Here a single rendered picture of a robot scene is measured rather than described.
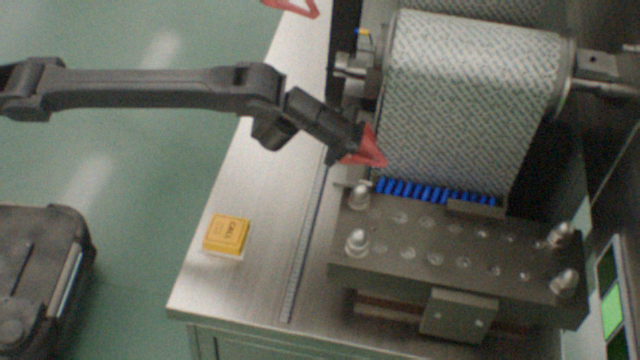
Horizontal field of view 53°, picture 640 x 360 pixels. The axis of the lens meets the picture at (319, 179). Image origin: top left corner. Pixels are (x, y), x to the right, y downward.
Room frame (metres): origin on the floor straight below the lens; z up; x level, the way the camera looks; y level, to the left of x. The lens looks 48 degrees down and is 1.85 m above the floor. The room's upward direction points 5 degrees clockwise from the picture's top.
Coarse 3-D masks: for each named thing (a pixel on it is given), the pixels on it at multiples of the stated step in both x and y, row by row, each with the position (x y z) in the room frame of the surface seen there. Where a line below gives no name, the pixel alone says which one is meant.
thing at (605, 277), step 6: (606, 252) 0.51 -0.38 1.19; (612, 252) 0.50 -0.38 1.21; (606, 258) 0.51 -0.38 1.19; (612, 258) 0.49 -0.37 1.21; (600, 264) 0.51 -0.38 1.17; (606, 264) 0.50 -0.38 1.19; (612, 264) 0.49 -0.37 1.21; (600, 270) 0.50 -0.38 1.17; (606, 270) 0.49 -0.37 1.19; (612, 270) 0.48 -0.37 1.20; (600, 276) 0.49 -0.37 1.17; (606, 276) 0.48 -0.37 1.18; (612, 276) 0.47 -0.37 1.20; (600, 282) 0.49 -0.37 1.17; (606, 282) 0.47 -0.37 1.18; (600, 288) 0.48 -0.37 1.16; (606, 288) 0.47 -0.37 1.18; (600, 294) 0.47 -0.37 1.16
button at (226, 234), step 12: (216, 216) 0.72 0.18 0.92; (228, 216) 0.72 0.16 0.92; (216, 228) 0.70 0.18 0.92; (228, 228) 0.70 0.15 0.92; (240, 228) 0.70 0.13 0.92; (204, 240) 0.67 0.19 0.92; (216, 240) 0.67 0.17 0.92; (228, 240) 0.67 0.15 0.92; (240, 240) 0.67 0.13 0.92; (228, 252) 0.66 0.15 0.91; (240, 252) 0.66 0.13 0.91
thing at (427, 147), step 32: (384, 128) 0.76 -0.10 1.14; (416, 128) 0.76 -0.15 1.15; (448, 128) 0.75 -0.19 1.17; (480, 128) 0.74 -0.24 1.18; (512, 128) 0.74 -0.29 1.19; (416, 160) 0.75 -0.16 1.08; (448, 160) 0.75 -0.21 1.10; (480, 160) 0.74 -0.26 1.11; (512, 160) 0.74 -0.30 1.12; (480, 192) 0.74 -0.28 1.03
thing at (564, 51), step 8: (392, 16) 0.83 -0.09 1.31; (392, 24) 0.81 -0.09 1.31; (560, 40) 0.81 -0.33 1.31; (392, 48) 0.78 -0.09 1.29; (568, 48) 0.79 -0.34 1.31; (560, 56) 0.77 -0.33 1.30; (568, 56) 0.78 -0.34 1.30; (384, 64) 0.77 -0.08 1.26; (560, 64) 0.76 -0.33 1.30; (384, 72) 0.77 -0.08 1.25; (560, 72) 0.76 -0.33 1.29; (560, 80) 0.75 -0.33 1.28; (560, 88) 0.74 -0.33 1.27; (552, 96) 0.74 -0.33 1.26; (552, 104) 0.74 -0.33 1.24; (544, 112) 0.75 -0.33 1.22
